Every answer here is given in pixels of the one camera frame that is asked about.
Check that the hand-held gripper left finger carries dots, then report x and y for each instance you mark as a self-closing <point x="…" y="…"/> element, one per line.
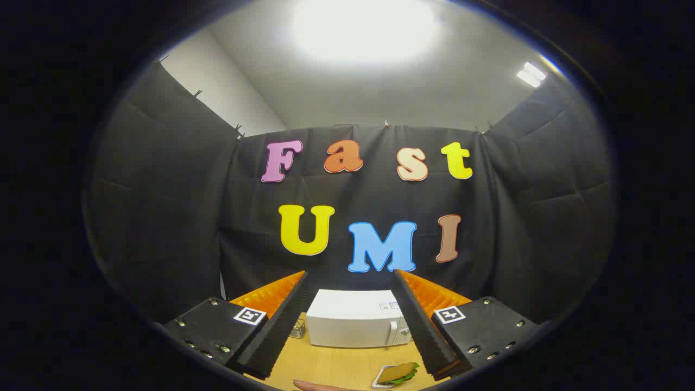
<point x="277" y="331"/>

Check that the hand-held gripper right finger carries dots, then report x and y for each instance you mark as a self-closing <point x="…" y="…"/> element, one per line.
<point x="421" y="326"/>

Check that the brown bread lettuce sandwich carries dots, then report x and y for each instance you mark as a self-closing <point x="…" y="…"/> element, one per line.
<point x="396" y="372"/>

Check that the white microwave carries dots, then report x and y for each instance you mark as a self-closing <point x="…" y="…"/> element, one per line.
<point x="347" y="326"/>

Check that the square glass holder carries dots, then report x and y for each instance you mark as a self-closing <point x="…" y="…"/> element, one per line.
<point x="298" y="330"/>

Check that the white ceramic dish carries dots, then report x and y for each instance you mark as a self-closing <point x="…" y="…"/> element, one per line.
<point x="376" y="382"/>

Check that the small ceiling light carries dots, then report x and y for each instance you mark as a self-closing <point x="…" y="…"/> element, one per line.
<point x="531" y="74"/>

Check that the large ceiling light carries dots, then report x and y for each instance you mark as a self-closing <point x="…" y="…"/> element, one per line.
<point x="364" y="27"/>

